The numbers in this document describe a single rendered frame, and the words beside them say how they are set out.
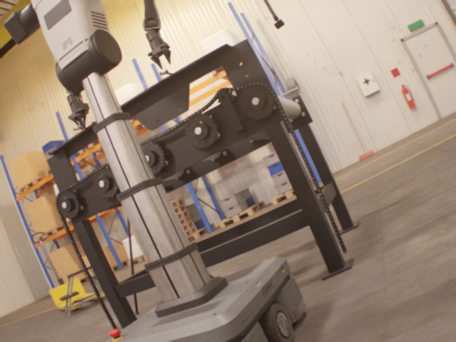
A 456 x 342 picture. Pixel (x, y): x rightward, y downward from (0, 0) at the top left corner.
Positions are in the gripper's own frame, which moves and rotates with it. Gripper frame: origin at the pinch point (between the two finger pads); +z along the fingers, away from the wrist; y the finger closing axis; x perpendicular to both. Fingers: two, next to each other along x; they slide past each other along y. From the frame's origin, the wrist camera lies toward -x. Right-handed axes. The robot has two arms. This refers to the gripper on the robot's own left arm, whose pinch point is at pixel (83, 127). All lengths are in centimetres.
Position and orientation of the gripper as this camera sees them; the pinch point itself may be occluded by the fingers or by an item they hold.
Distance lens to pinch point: 243.7
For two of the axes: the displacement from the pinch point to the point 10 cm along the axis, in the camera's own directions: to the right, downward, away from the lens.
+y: -8.5, 4.2, 3.2
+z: 4.2, 9.0, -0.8
